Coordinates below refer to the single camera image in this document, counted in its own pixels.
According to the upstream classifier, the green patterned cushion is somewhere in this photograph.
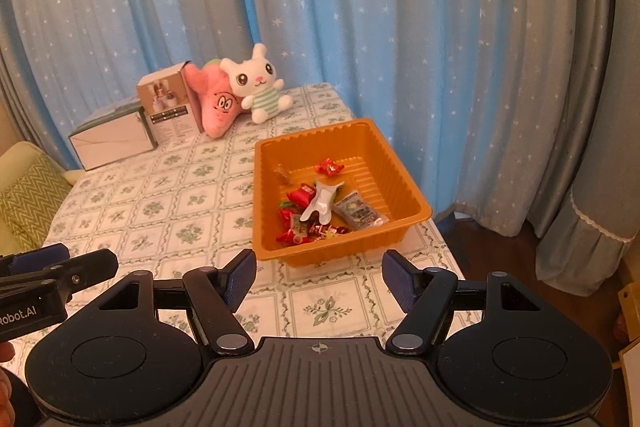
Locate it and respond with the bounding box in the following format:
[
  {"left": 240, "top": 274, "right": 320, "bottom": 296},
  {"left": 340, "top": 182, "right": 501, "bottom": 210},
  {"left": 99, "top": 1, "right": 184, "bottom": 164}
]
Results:
[{"left": 0, "top": 141, "right": 81, "bottom": 253}]

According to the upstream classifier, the grey lace-trimmed cloth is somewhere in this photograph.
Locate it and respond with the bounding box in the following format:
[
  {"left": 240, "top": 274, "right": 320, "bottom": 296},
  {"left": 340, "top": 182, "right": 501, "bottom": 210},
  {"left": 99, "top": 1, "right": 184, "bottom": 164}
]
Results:
[{"left": 530, "top": 0, "right": 640, "bottom": 298}]

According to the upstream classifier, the green white snack packet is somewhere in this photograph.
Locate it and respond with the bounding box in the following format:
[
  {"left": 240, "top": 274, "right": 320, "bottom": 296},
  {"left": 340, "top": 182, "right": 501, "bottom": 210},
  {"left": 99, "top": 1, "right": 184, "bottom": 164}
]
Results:
[{"left": 300, "top": 179, "right": 346, "bottom": 225}]

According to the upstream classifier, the pink star plush toy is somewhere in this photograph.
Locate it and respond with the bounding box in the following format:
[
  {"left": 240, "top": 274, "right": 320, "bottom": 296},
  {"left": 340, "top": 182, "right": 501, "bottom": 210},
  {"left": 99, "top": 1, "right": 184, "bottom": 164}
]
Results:
[{"left": 182, "top": 58, "right": 242, "bottom": 140}]

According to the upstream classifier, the orange plastic tray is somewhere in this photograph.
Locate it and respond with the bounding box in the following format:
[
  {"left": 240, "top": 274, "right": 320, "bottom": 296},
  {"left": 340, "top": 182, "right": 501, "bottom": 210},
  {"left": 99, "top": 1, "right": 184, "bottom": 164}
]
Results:
[{"left": 252, "top": 118, "right": 433, "bottom": 269}]

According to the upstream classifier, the white bunny plush toy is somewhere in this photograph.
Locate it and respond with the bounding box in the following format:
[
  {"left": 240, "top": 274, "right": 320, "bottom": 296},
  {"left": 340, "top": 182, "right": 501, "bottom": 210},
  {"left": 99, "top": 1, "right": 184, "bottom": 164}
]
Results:
[{"left": 220, "top": 43, "right": 296, "bottom": 124}]

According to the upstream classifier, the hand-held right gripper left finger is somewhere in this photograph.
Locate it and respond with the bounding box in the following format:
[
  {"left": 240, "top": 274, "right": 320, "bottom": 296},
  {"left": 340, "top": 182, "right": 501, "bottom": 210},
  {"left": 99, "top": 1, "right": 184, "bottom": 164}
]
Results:
[{"left": 85, "top": 249, "right": 258, "bottom": 355}]

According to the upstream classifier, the white flat cardboard box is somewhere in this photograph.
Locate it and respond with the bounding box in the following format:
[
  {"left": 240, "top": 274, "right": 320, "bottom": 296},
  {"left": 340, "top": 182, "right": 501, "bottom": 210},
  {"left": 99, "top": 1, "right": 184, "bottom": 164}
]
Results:
[{"left": 68, "top": 103, "right": 157, "bottom": 172}]

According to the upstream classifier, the person's left hand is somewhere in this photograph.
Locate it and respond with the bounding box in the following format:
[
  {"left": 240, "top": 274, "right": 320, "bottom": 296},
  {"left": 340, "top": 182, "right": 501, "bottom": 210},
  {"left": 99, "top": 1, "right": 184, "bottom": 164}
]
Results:
[{"left": 0, "top": 343, "right": 16, "bottom": 415}]

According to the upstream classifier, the green zigzag cushion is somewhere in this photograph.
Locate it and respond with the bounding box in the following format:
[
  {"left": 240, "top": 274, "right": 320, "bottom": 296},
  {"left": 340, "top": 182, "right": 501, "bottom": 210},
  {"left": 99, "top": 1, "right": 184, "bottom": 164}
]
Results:
[{"left": 0, "top": 155, "right": 72, "bottom": 228}]

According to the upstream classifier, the red white candy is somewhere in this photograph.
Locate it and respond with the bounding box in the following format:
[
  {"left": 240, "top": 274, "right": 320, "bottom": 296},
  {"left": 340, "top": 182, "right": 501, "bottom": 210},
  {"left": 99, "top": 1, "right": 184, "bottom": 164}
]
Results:
[{"left": 315, "top": 158, "right": 347, "bottom": 178}]

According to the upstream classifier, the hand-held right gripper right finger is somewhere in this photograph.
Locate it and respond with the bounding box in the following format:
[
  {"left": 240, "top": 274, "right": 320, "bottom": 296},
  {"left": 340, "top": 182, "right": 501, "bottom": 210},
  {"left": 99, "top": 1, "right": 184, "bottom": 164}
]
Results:
[{"left": 382, "top": 249, "right": 556, "bottom": 355}]

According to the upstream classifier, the blue star-print curtain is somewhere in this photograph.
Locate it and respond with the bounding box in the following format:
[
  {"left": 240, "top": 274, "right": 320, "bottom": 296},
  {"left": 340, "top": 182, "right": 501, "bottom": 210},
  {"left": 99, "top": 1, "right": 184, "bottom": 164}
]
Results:
[{"left": 0, "top": 0, "right": 616, "bottom": 228}]

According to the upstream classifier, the dark clear snack packet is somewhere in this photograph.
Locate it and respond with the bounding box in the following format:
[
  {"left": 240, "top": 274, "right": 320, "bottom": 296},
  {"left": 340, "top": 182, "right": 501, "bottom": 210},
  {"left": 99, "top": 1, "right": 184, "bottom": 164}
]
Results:
[{"left": 332, "top": 192, "right": 388, "bottom": 230}]

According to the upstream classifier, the beige product box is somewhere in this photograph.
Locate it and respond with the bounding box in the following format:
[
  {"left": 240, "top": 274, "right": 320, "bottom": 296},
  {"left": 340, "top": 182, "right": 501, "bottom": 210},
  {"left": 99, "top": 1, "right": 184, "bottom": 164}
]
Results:
[{"left": 136, "top": 62, "right": 195, "bottom": 146}]

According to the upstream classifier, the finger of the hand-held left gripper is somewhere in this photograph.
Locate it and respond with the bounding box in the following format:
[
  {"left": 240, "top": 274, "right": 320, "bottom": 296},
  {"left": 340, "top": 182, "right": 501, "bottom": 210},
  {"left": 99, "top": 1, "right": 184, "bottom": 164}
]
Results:
[
  {"left": 0, "top": 249, "right": 119, "bottom": 303},
  {"left": 0, "top": 244, "right": 70, "bottom": 277}
]

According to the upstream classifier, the large red snack packet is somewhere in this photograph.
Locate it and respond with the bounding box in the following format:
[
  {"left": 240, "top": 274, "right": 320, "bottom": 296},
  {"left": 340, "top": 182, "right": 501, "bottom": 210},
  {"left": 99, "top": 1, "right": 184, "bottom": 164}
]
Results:
[{"left": 276, "top": 227, "right": 303, "bottom": 248}]

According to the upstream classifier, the tan cardboard box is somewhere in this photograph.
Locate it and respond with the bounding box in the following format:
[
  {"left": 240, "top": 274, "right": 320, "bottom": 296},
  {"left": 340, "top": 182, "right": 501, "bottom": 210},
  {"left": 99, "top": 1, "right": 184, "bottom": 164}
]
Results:
[{"left": 617, "top": 279, "right": 640, "bottom": 323}]

